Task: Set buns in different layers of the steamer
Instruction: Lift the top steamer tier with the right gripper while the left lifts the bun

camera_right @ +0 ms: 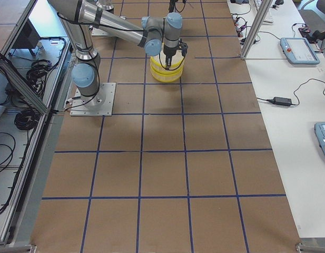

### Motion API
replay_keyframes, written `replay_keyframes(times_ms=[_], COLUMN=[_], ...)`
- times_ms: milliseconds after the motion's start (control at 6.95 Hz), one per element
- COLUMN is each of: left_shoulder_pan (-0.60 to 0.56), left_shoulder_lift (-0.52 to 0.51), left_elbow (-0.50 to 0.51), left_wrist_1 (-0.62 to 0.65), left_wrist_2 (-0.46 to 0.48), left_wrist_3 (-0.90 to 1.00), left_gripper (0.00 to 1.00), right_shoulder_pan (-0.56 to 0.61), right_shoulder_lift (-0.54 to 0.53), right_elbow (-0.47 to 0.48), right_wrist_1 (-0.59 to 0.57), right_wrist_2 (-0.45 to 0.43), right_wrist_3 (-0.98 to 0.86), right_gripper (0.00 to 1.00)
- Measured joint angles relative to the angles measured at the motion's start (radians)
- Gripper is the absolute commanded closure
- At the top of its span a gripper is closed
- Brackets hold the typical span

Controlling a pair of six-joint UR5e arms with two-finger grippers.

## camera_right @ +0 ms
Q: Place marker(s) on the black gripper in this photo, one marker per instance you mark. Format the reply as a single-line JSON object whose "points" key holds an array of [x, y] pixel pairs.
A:
{"points": [[168, 50]]}

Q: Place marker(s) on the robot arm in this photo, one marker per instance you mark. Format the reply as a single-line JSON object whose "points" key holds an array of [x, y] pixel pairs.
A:
{"points": [[92, 27], [107, 5]]}

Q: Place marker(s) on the black power adapter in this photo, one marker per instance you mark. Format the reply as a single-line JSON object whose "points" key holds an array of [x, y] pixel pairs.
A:
{"points": [[280, 101]]}

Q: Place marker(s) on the teach pendant far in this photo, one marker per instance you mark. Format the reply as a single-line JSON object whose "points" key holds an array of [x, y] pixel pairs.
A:
{"points": [[298, 51]]}

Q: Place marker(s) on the teach pendant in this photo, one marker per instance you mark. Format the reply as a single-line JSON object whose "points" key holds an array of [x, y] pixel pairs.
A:
{"points": [[319, 129], [298, 51]]}

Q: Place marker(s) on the black box on shelf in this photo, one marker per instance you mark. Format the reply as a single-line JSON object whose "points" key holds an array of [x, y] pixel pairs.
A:
{"points": [[28, 38]]}

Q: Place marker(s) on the teach pendant near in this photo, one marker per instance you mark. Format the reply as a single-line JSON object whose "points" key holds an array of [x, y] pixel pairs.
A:
{"points": [[319, 129]]}

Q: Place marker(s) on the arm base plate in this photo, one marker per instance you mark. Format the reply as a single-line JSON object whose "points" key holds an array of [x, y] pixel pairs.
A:
{"points": [[101, 105], [109, 24]]}

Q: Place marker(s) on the aluminium frame post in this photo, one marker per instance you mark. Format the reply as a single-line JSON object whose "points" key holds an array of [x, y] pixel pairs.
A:
{"points": [[262, 8]]}

